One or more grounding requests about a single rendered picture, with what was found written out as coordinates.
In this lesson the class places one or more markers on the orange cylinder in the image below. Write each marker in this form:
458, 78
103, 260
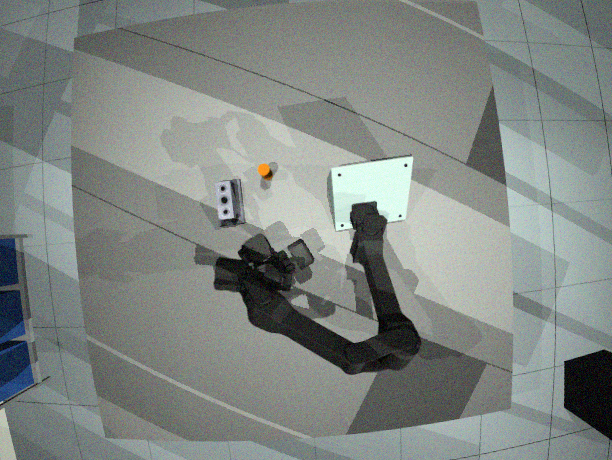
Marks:
265, 172

